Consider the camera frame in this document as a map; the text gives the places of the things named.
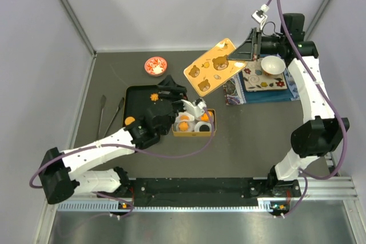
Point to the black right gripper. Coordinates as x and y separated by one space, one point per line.
248 50

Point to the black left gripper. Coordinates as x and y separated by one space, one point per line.
176 92

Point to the patterned cloth mat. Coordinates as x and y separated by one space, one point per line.
235 93

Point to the silver metal tongs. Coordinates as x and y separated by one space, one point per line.
104 127

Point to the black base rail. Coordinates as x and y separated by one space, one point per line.
205 192

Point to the yellow cookie tin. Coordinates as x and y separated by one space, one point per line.
212 120

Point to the white bowl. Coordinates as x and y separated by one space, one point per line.
272 65

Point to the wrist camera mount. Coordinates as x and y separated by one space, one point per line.
196 108
260 16

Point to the orange flower cookie top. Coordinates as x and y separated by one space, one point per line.
154 97

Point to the orange figure cookie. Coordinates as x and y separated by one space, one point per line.
185 118

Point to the orange round cookie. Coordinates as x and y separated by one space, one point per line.
129 120

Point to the wooden puzzle board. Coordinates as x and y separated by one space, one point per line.
255 79

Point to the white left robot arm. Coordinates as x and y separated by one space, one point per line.
65 173

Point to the red patterned small bowl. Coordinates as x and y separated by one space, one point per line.
156 66

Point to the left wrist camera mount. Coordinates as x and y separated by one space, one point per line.
196 108

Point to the black rectangular tray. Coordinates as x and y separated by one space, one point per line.
137 100

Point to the white paper cup bottom-right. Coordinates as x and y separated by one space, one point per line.
196 128

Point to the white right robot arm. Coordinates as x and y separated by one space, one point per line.
323 128

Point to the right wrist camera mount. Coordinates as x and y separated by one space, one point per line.
260 16

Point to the orange fish cookie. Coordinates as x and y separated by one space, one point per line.
204 118

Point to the silver tin lid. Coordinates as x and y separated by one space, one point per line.
212 69

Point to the orange star flower cookie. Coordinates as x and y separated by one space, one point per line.
184 126

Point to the black round cookie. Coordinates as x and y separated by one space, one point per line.
204 128

